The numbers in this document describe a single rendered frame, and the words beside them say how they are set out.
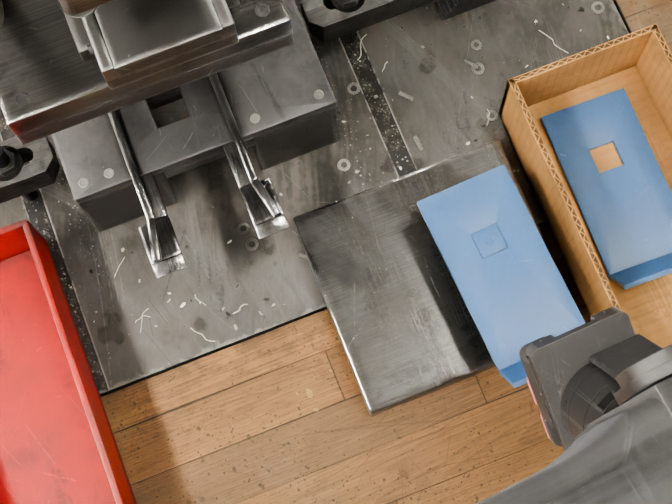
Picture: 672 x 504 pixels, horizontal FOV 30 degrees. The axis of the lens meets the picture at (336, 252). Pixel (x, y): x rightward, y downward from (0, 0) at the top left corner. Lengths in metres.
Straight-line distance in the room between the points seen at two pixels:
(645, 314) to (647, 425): 0.38
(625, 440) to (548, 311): 0.32
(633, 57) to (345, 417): 0.35
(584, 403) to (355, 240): 0.27
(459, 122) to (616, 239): 0.15
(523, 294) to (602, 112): 0.18
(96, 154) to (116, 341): 0.15
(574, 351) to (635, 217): 0.23
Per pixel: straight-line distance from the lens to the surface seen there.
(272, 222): 0.89
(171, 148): 0.91
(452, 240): 0.90
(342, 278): 0.94
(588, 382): 0.76
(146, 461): 0.95
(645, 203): 0.99
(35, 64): 0.78
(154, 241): 0.89
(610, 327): 0.78
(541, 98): 1.00
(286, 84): 0.92
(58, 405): 0.96
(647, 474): 0.58
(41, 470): 0.96
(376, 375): 0.92
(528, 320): 0.89
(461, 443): 0.94
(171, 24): 0.73
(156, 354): 0.96
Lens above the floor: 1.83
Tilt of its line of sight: 75 degrees down
